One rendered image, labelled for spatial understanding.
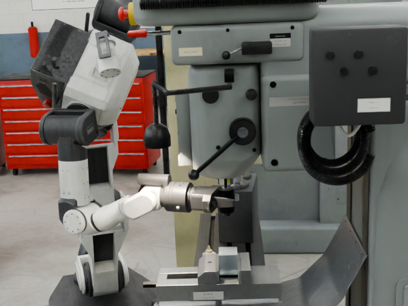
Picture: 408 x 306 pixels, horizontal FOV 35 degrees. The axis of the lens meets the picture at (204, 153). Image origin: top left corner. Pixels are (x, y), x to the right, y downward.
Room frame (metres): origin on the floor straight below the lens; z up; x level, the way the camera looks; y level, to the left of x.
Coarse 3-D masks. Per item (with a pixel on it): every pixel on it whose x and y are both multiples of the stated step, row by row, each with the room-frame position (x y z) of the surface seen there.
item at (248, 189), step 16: (256, 176) 2.28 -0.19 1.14; (240, 192) 2.10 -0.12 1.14; (256, 192) 2.26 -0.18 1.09; (240, 208) 2.10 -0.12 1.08; (256, 208) 2.24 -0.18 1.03; (224, 224) 2.11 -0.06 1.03; (240, 224) 2.10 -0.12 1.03; (256, 224) 2.23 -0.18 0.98; (224, 240) 2.11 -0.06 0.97; (240, 240) 2.10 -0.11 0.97
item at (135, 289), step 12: (84, 252) 2.62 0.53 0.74; (72, 276) 2.74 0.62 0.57; (132, 276) 2.71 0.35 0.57; (60, 288) 2.62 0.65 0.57; (72, 288) 2.61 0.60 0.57; (132, 288) 2.59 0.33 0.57; (144, 288) 2.58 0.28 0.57; (60, 300) 2.51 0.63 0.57; (72, 300) 2.50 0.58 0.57; (84, 300) 2.50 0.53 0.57; (96, 300) 2.49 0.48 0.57; (108, 300) 2.49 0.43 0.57; (120, 300) 2.48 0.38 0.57; (132, 300) 2.48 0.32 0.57; (144, 300) 2.47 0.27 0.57; (156, 300) 2.31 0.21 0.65
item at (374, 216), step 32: (352, 128) 1.84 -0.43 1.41; (384, 128) 1.58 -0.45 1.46; (384, 160) 1.58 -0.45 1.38; (352, 192) 1.83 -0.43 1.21; (384, 192) 1.57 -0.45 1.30; (352, 224) 1.82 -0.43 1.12; (384, 224) 1.56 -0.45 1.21; (384, 256) 1.56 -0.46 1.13; (352, 288) 1.81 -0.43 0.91; (384, 288) 1.56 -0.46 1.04
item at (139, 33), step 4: (128, 32) 1.87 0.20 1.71; (132, 32) 1.87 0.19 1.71; (136, 32) 1.87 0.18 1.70; (140, 32) 1.87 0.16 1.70; (144, 32) 1.86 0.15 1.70; (148, 32) 1.87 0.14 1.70; (152, 32) 1.87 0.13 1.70; (156, 32) 1.87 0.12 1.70; (160, 32) 1.87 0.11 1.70; (164, 32) 1.87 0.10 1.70; (168, 32) 1.87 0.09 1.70; (132, 36) 1.87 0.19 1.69; (136, 36) 1.87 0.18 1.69; (140, 36) 1.87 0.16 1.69; (144, 36) 1.87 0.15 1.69
